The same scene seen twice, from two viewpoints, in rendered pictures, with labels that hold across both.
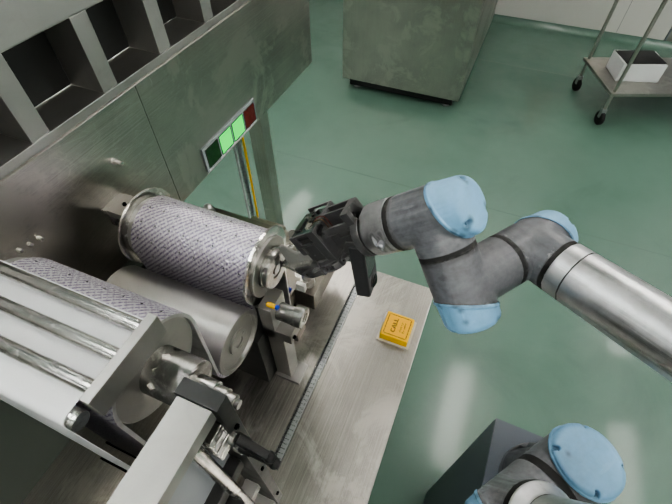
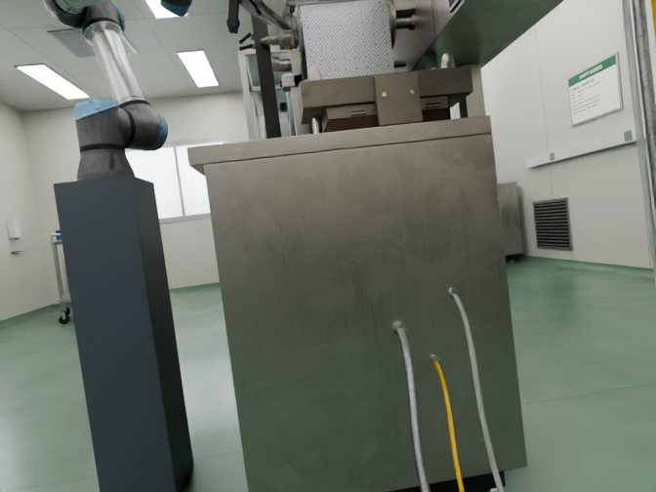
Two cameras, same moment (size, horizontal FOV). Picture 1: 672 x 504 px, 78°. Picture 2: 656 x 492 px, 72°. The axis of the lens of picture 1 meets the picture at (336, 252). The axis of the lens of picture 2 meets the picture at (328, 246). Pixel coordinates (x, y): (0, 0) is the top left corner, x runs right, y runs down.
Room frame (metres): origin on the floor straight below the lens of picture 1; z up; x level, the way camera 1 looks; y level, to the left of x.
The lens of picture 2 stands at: (1.59, -0.47, 0.70)
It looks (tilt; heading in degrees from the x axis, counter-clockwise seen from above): 3 degrees down; 152
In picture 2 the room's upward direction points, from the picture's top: 7 degrees counter-clockwise
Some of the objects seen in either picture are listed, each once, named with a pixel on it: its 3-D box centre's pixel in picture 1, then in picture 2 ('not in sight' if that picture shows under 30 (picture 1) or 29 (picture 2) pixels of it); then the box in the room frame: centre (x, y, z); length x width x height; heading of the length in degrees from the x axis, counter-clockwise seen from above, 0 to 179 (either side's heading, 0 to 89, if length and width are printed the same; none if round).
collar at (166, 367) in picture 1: (177, 377); (287, 38); (0.21, 0.20, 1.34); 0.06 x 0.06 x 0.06; 68
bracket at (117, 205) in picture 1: (123, 206); (402, 10); (0.56, 0.40, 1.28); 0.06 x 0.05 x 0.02; 68
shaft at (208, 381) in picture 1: (218, 395); (269, 40); (0.18, 0.14, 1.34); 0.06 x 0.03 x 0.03; 68
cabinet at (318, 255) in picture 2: not in sight; (324, 280); (-0.40, 0.53, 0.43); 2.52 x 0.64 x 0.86; 158
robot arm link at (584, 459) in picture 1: (571, 468); (101, 124); (0.16, -0.40, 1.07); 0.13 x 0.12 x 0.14; 121
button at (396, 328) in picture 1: (397, 328); not in sight; (0.50, -0.15, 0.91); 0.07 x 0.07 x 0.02; 68
